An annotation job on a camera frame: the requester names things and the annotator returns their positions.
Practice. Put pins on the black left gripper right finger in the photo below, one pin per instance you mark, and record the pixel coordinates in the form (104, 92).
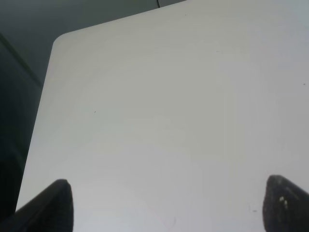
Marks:
(285, 206)

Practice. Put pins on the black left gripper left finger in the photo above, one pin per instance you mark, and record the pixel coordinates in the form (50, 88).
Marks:
(49, 211)

